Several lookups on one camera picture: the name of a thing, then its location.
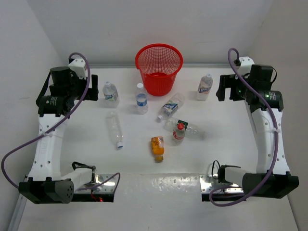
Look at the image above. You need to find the bottle blue white label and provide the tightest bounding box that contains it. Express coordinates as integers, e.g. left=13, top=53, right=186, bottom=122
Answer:
left=196, top=73, right=213, bottom=101

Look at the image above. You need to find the small clear bottle green label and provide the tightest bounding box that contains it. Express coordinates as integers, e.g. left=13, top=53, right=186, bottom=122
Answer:
left=103, top=81, right=119, bottom=108

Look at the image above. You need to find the clear unlabelled bottle blue cap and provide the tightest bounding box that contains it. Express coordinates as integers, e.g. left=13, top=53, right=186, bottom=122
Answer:
left=105, top=111, right=124, bottom=150

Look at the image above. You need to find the clear bottle fruit label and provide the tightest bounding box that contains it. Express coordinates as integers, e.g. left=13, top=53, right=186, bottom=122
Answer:
left=157, top=93, right=185, bottom=122

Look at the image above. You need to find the clear bottle blue label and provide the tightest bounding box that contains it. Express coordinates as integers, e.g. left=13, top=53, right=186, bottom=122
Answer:
left=135, top=83, right=148, bottom=115

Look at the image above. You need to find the clear bottle dark green label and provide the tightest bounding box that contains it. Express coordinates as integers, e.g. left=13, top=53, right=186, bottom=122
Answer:
left=164, top=117, right=205, bottom=140

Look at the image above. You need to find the clear bottle red cap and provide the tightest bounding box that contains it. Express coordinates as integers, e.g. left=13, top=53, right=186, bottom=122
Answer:
left=173, top=123, right=186, bottom=145

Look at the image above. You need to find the orange juice bottle gold cap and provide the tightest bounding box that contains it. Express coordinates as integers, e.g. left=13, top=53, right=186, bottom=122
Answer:
left=151, top=136, right=165, bottom=163

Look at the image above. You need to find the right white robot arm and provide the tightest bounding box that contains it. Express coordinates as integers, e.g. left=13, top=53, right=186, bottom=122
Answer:
left=216, top=64, right=299, bottom=198

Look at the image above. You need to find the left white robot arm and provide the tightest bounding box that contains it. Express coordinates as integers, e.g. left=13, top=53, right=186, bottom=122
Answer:
left=18, top=66, right=98, bottom=204

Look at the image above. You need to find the red plastic mesh basket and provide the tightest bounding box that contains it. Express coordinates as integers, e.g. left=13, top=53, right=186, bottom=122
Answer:
left=135, top=43, right=183, bottom=96

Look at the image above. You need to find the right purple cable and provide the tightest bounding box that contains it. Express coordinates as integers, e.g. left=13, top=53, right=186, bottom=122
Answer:
left=208, top=48, right=280, bottom=207

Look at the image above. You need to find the purple cable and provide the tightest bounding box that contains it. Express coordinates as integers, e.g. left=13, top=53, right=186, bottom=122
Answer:
left=208, top=48, right=280, bottom=207
left=0, top=52, right=121, bottom=192

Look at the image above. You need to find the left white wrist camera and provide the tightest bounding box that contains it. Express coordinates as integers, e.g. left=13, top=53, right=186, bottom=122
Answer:
left=68, top=58, right=87, bottom=79

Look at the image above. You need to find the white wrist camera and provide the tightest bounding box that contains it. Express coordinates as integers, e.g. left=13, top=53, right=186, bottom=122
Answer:
left=234, top=56, right=255, bottom=76
left=68, top=58, right=87, bottom=79

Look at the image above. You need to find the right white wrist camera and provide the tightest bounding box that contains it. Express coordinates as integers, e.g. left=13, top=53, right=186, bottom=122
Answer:
left=234, top=56, right=255, bottom=76

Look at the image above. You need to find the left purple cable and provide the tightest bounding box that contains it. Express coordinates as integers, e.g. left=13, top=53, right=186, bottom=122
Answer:
left=0, top=52, right=121, bottom=192

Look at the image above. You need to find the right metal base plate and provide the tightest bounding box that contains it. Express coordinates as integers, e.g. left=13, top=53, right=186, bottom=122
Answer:
left=199, top=174, right=244, bottom=194

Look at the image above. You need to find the metal base plate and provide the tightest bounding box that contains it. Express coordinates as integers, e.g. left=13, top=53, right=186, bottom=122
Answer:
left=74, top=174, right=118, bottom=194
left=199, top=174, right=244, bottom=194

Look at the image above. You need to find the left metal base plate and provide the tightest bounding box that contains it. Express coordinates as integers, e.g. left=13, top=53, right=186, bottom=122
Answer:
left=74, top=174, right=118, bottom=194

